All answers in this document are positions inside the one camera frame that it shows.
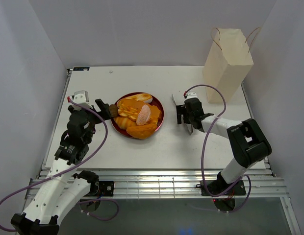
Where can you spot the cream paper bag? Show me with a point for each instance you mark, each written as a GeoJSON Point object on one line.
{"type": "Point", "coordinates": [228, 62]}

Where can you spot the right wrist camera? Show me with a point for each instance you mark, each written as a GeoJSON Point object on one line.
{"type": "Point", "coordinates": [189, 95]}

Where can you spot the long white baguette bread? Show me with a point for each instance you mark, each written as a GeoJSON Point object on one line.
{"type": "Point", "coordinates": [145, 97]}

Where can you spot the metal serving tongs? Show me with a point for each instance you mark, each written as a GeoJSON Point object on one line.
{"type": "Point", "coordinates": [188, 126]}

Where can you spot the brown chocolate croissant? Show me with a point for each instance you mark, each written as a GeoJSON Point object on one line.
{"type": "Point", "coordinates": [113, 109]}

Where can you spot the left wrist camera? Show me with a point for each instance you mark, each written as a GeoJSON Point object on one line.
{"type": "Point", "coordinates": [80, 98]}

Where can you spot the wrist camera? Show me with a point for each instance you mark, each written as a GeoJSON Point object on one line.
{"type": "Point", "coordinates": [189, 95]}
{"type": "Point", "coordinates": [80, 98]}

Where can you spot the round orange bun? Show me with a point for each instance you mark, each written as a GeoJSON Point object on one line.
{"type": "Point", "coordinates": [141, 132]}

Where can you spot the braided orange pastry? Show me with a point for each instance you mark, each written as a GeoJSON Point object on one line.
{"type": "Point", "coordinates": [129, 112]}

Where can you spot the black label sticker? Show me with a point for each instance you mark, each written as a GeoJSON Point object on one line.
{"type": "Point", "coordinates": [81, 68]}

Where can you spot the striped orange croissant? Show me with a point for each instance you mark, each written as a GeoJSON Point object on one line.
{"type": "Point", "coordinates": [124, 122]}

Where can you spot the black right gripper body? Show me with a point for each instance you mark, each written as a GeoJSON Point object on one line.
{"type": "Point", "coordinates": [189, 118]}

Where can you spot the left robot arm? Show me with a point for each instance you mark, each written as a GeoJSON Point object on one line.
{"type": "Point", "coordinates": [63, 188]}

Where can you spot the flat orange bread slice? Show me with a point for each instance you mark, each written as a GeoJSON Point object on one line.
{"type": "Point", "coordinates": [155, 112]}

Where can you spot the dark red round plate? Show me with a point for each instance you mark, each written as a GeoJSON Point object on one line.
{"type": "Point", "coordinates": [155, 102]}

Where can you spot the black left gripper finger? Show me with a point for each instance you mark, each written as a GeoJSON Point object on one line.
{"type": "Point", "coordinates": [104, 107]}
{"type": "Point", "coordinates": [102, 117]}

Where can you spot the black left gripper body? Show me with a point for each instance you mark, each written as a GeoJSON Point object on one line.
{"type": "Point", "coordinates": [94, 119]}

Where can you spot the sugar coated pink donut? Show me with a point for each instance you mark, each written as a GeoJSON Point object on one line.
{"type": "Point", "coordinates": [144, 115]}

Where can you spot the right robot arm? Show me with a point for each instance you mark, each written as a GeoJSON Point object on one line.
{"type": "Point", "coordinates": [241, 143]}

